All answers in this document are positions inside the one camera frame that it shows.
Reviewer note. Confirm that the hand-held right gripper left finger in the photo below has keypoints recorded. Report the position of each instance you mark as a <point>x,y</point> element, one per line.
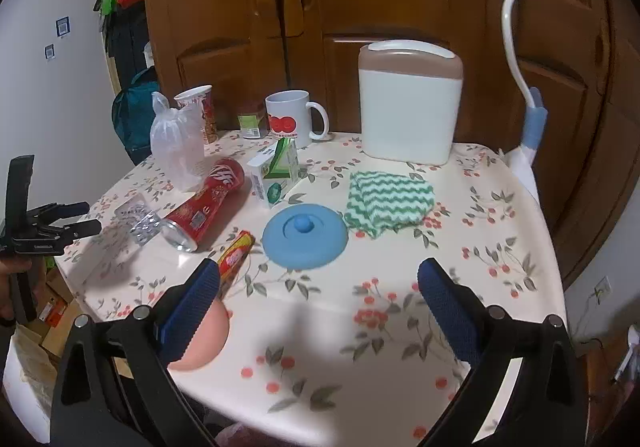
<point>192,312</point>

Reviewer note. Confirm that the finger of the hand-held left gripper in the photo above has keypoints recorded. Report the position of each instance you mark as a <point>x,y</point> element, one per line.
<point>80,228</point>
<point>65,209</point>

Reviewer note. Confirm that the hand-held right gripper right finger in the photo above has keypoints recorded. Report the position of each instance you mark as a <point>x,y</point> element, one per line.
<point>447,312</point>

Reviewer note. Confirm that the pink round ball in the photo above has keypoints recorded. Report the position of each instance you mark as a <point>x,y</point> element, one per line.
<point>210,342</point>

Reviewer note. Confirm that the silver blister pack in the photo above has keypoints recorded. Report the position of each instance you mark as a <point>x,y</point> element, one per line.
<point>140,222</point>

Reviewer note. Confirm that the red yellow snack wrapper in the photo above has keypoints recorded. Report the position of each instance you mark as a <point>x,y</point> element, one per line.
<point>235,257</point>

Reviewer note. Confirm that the red chip can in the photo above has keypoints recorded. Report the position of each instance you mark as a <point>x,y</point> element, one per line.
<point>205,207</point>

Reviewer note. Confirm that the clear plastic bag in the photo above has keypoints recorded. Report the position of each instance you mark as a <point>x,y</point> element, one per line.
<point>172,147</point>

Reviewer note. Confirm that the green zigzag cloth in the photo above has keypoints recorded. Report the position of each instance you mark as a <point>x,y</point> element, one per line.
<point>390,202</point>

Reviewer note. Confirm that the blue round silicone lid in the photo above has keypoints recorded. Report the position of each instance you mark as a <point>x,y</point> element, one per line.
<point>320,247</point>

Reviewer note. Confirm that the green white drink carton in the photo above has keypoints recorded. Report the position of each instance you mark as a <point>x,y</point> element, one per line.
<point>265,177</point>

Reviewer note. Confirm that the person's left hand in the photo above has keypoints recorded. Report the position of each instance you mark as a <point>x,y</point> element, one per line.
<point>5,294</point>

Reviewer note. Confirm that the cardboard boxes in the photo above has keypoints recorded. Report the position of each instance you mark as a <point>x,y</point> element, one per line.
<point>55,312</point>

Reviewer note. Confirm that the floral tablecloth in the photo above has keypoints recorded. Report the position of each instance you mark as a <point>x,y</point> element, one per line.
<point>350,317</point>

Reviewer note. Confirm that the teal backpack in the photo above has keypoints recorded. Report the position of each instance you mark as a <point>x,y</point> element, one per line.
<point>132,117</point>

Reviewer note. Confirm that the white plastic sack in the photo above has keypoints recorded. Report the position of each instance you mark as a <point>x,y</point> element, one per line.
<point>25,367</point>

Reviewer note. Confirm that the printed paper cup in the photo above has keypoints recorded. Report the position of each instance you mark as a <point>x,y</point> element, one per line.
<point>206,119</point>

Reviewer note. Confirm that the dark hanging clothes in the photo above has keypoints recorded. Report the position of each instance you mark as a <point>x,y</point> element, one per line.
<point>125,47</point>

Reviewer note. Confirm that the small green label jar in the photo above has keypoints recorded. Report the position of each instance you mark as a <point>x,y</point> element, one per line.
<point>250,124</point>

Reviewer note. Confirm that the white bin brown lid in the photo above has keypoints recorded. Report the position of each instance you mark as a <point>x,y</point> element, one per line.
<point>410,112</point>

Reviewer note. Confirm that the white mug red print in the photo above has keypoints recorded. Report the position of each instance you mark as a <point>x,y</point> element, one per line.
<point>287,117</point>

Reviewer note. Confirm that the white gooseneck phone holder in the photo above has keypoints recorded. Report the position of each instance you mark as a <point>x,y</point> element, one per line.
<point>507,12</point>

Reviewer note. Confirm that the blue white wall sticker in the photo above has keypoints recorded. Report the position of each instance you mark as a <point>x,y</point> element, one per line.
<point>49,51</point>
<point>62,26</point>

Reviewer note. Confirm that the white wall outlet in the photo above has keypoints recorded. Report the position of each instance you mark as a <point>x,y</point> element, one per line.
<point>602,289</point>

